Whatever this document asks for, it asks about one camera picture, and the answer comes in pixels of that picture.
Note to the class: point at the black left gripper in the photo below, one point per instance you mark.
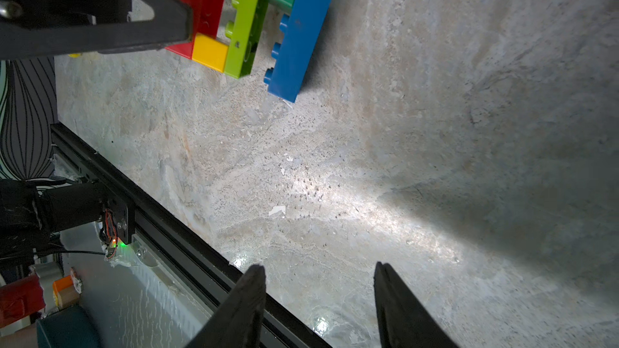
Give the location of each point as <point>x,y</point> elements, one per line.
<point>36,28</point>

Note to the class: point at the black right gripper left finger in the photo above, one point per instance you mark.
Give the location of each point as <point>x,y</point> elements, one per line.
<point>238,321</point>

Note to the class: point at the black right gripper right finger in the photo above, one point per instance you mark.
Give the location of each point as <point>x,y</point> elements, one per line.
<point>402,319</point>

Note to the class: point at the small yellow lego brick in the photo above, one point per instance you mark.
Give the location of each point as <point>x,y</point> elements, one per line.
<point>209,52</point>

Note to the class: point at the lime green lego brick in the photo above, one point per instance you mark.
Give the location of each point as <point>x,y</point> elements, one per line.
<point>244,34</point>

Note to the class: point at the blue lego brick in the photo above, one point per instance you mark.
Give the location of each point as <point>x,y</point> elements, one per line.
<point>292,56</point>

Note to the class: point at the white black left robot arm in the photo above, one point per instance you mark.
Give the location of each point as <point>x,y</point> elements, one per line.
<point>29,215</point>

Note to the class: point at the dark teal box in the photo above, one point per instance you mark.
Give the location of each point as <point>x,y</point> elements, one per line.
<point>68,328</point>

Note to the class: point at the orange white spool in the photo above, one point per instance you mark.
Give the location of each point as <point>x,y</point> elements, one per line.
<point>68,290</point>

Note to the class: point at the red roll object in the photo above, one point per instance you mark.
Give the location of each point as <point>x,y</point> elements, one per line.
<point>21,299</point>

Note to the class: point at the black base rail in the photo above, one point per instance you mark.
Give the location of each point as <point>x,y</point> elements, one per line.
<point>208,274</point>

